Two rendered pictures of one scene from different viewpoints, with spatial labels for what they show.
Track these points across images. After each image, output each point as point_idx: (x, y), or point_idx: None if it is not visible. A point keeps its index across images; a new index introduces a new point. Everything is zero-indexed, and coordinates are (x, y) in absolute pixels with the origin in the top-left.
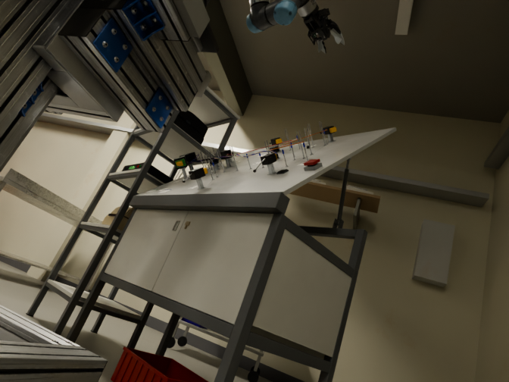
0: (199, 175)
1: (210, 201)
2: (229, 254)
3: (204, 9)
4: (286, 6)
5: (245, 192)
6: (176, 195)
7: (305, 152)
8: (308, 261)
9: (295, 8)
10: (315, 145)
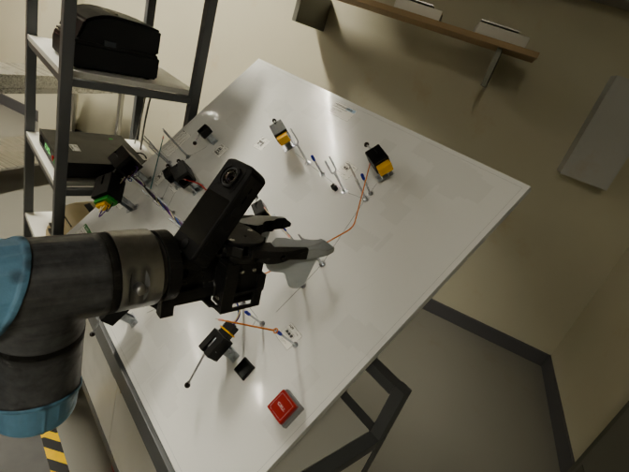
0: (116, 317)
1: (131, 408)
2: None
3: None
4: (11, 433)
5: (165, 464)
6: (98, 326)
7: (285, 338)
8: None
9: (58, 405)
10: (353, 169)
